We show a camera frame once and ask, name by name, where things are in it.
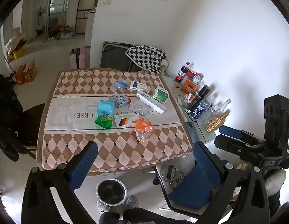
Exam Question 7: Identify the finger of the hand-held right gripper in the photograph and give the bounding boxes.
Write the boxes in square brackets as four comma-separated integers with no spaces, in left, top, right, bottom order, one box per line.
[219,125,265,146]
[214,135,259,162]

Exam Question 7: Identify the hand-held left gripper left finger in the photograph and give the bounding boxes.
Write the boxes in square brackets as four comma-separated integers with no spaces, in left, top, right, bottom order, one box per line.
[21,141,99,224]

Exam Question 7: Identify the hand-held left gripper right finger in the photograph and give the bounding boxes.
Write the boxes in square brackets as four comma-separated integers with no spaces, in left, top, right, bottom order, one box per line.
[193,141,270,224]

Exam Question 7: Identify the round trash bin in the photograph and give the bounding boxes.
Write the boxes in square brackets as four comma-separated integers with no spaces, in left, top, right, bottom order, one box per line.
[96,178,127,206]

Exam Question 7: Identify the small blue white carton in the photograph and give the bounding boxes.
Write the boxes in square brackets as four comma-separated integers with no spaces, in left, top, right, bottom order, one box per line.
[115,95,132,108]

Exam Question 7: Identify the large silver blister pack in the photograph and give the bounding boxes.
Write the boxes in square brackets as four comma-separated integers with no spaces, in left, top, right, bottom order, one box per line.
[128,104,147,114]

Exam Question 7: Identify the green white box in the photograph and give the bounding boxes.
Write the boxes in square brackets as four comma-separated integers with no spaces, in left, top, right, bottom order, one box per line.
[153,86,169,103]

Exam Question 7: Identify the long white toothpaste box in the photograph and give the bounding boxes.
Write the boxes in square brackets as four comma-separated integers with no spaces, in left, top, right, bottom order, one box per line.
[136,91,166,115]

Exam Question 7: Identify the golden bottle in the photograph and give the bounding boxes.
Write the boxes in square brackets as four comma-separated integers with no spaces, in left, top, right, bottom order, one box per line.
[205,111,230,133]

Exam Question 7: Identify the brown checkered tablecloth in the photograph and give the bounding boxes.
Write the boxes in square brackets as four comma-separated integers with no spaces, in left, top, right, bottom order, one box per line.
[37,69,194,176]

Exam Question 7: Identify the clear glass bottle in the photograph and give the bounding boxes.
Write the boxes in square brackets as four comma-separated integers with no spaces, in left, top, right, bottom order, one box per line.
[198,101,223,126]
[212,99,232,115]

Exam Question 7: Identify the chair with blue cushion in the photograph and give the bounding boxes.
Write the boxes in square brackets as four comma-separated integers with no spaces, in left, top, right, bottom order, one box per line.
[154,162,240,217]

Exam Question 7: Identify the grey flat device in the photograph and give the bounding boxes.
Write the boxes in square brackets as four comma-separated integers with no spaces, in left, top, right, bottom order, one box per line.
[185,122,200,144]

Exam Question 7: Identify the chrome metal rings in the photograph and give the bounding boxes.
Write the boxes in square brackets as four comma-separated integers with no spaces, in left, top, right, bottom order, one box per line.
[160,164,186,187]

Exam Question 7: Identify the blue label plastic bottle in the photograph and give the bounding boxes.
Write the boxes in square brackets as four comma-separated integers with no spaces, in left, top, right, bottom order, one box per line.
[191,98,214,121]

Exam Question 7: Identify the grey fluffy slipper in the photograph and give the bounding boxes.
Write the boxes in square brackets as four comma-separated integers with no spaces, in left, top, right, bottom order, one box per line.
[97,201,111,213]
[125,195,139,208]

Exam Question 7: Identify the black cylindrical bottle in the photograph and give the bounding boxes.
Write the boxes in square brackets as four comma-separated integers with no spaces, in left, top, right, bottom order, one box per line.
[185,85,211,114]

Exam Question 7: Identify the red white small box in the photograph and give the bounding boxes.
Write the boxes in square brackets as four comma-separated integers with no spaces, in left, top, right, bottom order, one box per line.
[183,93,196,103]

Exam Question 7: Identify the blue green tissue packet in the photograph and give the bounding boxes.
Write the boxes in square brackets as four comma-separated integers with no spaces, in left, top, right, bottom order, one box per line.
[95,100,114,129]

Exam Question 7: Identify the striped flat card box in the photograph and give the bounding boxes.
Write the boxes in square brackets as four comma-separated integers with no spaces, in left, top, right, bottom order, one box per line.
[114,117,138,128]

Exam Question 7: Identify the orange cardboard box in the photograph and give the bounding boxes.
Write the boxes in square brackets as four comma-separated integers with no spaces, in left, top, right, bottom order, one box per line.
[181,79,198,94]

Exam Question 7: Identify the dark wooden chair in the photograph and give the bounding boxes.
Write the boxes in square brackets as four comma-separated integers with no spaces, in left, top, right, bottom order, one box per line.
[21,103,46,159]

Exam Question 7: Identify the orange snack packet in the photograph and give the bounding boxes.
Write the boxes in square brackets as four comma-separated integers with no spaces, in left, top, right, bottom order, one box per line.
[134,118,155,142]

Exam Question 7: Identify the cola bottle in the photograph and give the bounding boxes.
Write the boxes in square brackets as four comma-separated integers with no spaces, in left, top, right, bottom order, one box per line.
[175,61,191,84]

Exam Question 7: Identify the glass side table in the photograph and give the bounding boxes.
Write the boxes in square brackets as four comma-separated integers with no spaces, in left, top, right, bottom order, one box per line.
[162,76,220,145]

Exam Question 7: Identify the blue plastic bag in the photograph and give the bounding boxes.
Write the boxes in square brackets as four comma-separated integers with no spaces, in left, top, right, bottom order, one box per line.
[112,79,128,91]

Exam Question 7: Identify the black jacket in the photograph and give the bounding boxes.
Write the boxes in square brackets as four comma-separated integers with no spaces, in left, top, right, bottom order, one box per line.
[0,73,25,161]

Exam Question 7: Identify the white blue medicine box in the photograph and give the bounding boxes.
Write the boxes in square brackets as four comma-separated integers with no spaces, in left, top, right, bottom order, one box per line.
[130,80,150,92]

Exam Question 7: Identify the pink suitcase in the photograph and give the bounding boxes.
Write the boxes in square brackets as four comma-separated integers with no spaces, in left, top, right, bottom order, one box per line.
[70,47,86,70]

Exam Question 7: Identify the orange carton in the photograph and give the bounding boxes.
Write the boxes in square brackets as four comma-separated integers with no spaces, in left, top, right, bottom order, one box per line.
[23,58,38,83]
[14,65,26,85]

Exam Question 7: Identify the black white checkered blanket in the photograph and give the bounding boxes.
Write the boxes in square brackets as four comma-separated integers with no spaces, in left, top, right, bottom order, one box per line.
[125,45,167,75]

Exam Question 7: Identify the dark folding cot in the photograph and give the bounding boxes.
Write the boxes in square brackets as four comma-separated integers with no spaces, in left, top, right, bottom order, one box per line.
[100,41,145,71]

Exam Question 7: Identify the yellow bin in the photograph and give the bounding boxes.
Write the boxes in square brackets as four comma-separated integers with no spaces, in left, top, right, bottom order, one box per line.
[13,48,25,60]

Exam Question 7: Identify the pile of floor clutter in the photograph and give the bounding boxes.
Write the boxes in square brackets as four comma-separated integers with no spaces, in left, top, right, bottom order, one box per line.
[43,24,75,41]

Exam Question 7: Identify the white padded coat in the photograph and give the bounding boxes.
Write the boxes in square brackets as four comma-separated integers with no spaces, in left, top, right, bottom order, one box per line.
[5,33,27,55]

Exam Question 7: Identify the coat rack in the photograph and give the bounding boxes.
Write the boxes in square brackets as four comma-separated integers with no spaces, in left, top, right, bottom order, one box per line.
[45,0,55,32]

